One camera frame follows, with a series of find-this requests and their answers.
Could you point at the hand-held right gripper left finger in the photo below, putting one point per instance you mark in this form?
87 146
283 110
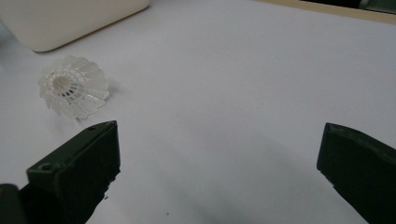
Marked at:
81 168

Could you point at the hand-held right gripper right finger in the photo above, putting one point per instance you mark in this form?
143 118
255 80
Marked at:
361 165

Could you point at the white plastic shuttlecock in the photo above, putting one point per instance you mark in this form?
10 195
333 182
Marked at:
73 87

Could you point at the cream plastic container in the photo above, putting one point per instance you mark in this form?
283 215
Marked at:
65 18

